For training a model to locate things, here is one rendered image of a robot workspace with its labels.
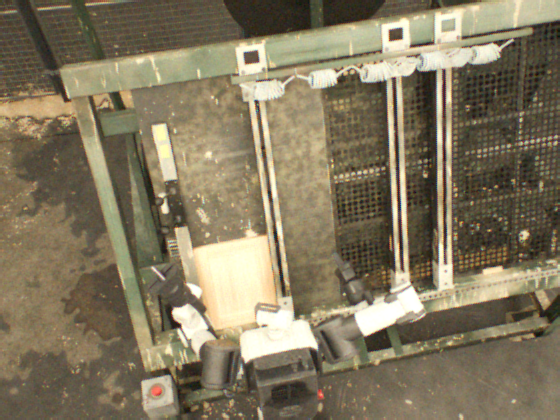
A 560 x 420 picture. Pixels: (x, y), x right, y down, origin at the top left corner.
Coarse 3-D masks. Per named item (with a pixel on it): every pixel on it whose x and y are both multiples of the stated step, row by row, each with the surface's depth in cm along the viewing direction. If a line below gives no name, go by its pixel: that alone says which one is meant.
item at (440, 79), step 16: (448, 16) 217; (448, 32) 219; (464, 48) 210; (448, 64) 224; (432, 80) 233; (448, 80) 230; (432, 96) 236; (448, 96) 233; (432, 112) 239; (448, 112) 236; (432, 128) 242; (448, 128) 238; (432, 144) 245; (448, 144) 241; (432, 160) 248; (448, 160) 244; (432, 176) 251; (448, 176) 247; (432, 192) 255; (448, 192) 250; (432, 208) 258; (448, 208) 253; (432, 224) 262; (448, 224) 256; (448, 240) 259; (448, 256) 262; (448, 272) 266; (448, 288) 269
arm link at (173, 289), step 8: (168, 264) 202; (176, 264) 201; (168, 272) 200; (176, 272) 199; (152, 280) 200; (168, 280) 198; (176, 280) 201; (152, 288) 199; (160, 288) 197; (168, 288) 200; (176, 288) 203; (184, 288) 205; (168, 296) 204; (176, 296) 203; (184, 296) 205; (176, 304) 206
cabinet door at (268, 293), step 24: (240, 240) 248; (264, 240) 249; (216, 264) 250; (240, 264) 252; (264, 264) 254; (216, 288) 255; (240, 288) 257; (264, 288) 259; (216, 312) 259; (240, 312) 261
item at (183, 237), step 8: (152, 128) 221; (168, 136) 227; (160, 144) 224; (168, 144) 224; (160, 152) 225; (160, 160) 226; (168, 160) 227; (168, 168) 228; (168, 176) 229; (176, 176) 230; (176, 232) 239; (184, 232) 239; (184, 240) 241; (184, 248) 242; (184, 256) 244; (192, 256) 244; (184, 264) 245; (192, 264) 246; (192, 272) 247; (192, 280) 248; (200, 288) 252; (200, 296) 252
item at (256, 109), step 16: (240, 48) 209; (256, 48) 209; (240, 64) 211; (256, 64) 212; (256, 112) 226; (256, 128) 224; (256, 144) 227; (256, 160) 233; (272, 160) 231; (272, 176) 233; (272, 192) 236; (272, 208) 242; (272, 224) 245; (272, 240) 244; (272, 256) 247; (288, 288) 254; (288, 304) 258
